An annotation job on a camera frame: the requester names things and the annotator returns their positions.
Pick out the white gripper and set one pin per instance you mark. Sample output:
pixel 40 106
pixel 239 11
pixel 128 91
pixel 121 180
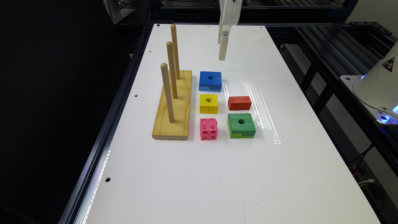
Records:
pixel 230 11

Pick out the blue block with hole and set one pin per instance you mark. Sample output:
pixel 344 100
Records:
pixel 210 81

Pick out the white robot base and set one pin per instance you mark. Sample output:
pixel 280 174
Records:
pixel 377 90

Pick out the yellow block with hole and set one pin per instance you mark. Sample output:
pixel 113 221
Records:
pixel 208 104

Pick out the red rectangular block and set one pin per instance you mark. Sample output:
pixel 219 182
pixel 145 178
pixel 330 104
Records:
pixel 239 103

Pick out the green block with hole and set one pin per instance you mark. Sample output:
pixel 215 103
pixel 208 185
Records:
pixel 240 125

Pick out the rear wooden peg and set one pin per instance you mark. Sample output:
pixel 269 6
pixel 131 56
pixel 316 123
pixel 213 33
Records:
pixel 175 50

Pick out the wooden peg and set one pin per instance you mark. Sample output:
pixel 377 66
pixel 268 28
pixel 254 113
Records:
pixel 175 50
pixel 173 82
pixel 167 91

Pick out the middle wooden peg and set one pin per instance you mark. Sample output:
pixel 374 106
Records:
pixel 173 82

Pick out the front wooden peg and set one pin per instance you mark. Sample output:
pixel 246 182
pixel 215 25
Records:
pixel 167 91

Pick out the pink studded cube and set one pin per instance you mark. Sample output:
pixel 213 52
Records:
pixel 208 129

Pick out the wooden peg base board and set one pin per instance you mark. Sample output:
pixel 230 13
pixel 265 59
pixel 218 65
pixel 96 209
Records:
pixel 178 130

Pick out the white object top left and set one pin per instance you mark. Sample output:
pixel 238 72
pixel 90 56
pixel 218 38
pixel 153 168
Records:
pixel 117 10

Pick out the black aluminium frame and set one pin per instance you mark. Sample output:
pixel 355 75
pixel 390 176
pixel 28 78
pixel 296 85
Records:
pixel 333 53

